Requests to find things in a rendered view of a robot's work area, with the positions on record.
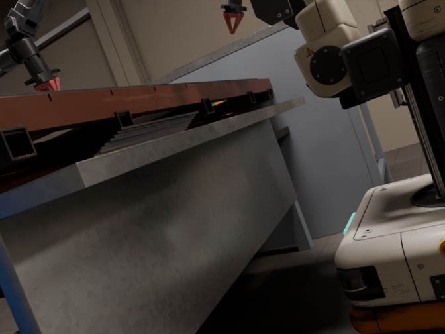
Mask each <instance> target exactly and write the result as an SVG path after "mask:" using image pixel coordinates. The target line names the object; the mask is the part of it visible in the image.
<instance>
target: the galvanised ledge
mask: <svg viewBox="0 0 445 334"><path fill-rule="evenodd" d="M304 104H306V102H305V98H304V96H303V97H298V98H296V99H292V100H289V101H285V102H282V103H278V104H275V105H271V106H269V107H264V108H262V109H258V110H255V111H251V112H248V113H244V114H241V115H237V116H234V117H231V118H227V119H223V120H221V121H217V122H214V123H210V124H207V125H203V126H200V127H196V128H194V129H189V130H187V131H183V132H180V133H176V134H173V135H169V136H166V137H162V138H159V139H156V140H151V141H148V142H145V143H142V144H138V145H135V146H131V147H128V148H124V149H121V150H117V151H114V152H110V153H108V154H104V155H101V156H97V157H94V158H90V159H87V160H83V161H81V162H76V163H74V164H72V165H69V166H66V167H65V168H62V169H60V170H57V171H55V172H52V173H50V174H47V175H45V176H43V177H40V178H37V179H35V180H33V181H31V182H28V183H25V184H23V185H21V186H18V187H16V188H13V189H11V190H9V191H6V192H3V193H2V194H0V220H1V219H4V218H6V217H9V216H12V215H14V214H17V213H20V212H22V211H25V210H28V209H30V208H33V207H36V206H38V205H41V204H43V203H46V202H49V201H52V200H54V199H58V198H59V197H63V196H65V195H68V194H71V193H74V192H76V191H79V190H82V189H84V188H87V187H89V186H92V185H95V184H98V183H99V182H103V181H105V180H108V179H110V178H113V177H115V176H118V175H121V174H124V173H126V172H129V171H131V170H134V169H136V168H139V167H141V166H144V165H147V164H149V163H152V162H155V161H157V160H160V159H163V158H165V157H167V156H171V155H173V154H175V153H178V152H181V151H183V150H186V149H188V148H191V147H194V146H197V145H198V144H202V143H204V142H207V141H209V140H212V139H215V138H217V137H220V136H223V135H225V134H228V133H231V132H233V131H236V130H238V129H241V128H243V127H247V126H248V125H251V124H254V123H257V122H259V121H262V120H264V119H267V118H270V117H273V116H274V115H278V114H280V113H283V112H285V111H288V110H290V109H293V108H296V107H298V106H301V105H304Z"/></svg>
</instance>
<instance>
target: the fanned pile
mask: <svg viewBox="0 0 445 334"><path fill-rule="evenodd" d="M196 113H198V111H195V112H192V113H186V114H182V115H176V116H173V117H167V118H164V119H158V120H155V121H148V122H145V123H139V124H136V125H130V126H127V127H121V128H120V129H119V130H118V131H117V132H116V133H115V135H113V137H112V138H111V139H109V141H108V142H107V143H105V144H104V145H103V146H102V147H101V148H100V149H99V150H98V152H97V153H96V155H94V156H93V157H92V158H94V157H97V156H101V155H104V154H108V153H110V152H114V151H117V150H121V149H124V148H128V147H131V146H135V145H138V144H142V143H145V142H148V141H151V140H156V139H159V138H162V137H166V136H169V135H173V134H176V133H180V132H183V131H185V130H186V129H188V128H187V127H188V126H189V125H188V124H190V123H191V122H190V121H192V119H194V116H196V115H195V114H196Z"/></svg>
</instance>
